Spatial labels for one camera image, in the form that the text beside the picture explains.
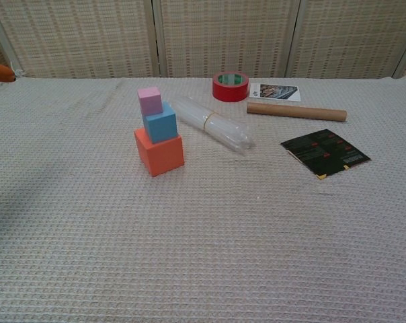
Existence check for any small pink foam cube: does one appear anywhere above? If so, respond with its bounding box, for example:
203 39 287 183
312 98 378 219
136 86 163 115

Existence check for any blue foam cube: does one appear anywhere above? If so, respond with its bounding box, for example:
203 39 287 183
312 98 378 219
142 102 179 145

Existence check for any large orange foam cube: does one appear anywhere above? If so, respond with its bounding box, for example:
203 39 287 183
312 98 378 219
133 127 185 178

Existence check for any clear plastic tube bundle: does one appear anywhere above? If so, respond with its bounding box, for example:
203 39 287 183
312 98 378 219
171 96 256 156

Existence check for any red tape roll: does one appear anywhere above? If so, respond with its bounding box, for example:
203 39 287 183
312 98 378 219
212 71 250 102

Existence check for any cream woven tablecloth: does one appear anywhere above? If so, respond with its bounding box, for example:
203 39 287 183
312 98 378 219
0 76 406 323

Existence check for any white card with photo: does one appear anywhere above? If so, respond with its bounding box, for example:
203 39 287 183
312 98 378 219
249 83 302 102

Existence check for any brown cardboard tube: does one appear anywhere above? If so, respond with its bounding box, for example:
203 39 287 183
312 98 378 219
246 102 348 122

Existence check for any black printed leaflet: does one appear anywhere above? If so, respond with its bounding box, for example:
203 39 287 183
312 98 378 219
280 129 372 181

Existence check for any white knotted cord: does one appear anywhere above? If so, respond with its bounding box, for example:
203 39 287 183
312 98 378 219
8 62 26 79

